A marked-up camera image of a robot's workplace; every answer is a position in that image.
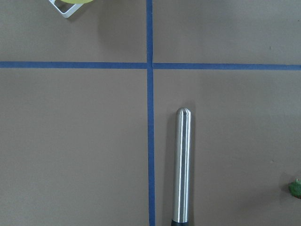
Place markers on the white cup rack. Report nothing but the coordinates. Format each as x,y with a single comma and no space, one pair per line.
65,9

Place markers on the yellow cup on rack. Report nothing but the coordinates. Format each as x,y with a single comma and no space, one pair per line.
77,1

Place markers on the steel muddler black tip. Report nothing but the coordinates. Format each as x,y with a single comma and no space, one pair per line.
181,189

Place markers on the red strawberry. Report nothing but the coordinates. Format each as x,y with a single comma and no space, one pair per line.
295,188

